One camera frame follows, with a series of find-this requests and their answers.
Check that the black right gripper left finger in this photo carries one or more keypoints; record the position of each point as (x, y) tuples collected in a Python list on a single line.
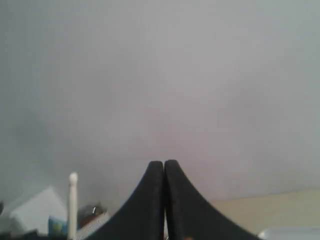
[(142, 216)]

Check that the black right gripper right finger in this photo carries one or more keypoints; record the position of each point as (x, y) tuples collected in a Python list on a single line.
[(190, 216)]

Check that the white perforated basket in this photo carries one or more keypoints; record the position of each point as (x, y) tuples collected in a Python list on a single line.
[(92, 226)]

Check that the white square plastic tray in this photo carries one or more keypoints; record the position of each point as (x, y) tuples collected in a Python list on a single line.
[(290, 233)]

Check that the wooden drumstick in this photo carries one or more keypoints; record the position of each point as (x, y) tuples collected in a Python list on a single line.
[(72, 206)]

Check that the white box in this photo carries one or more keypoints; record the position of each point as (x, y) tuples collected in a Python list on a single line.
[(34, 213)]

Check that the blue green small box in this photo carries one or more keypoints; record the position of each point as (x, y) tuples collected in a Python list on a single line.
[(57, 227)]

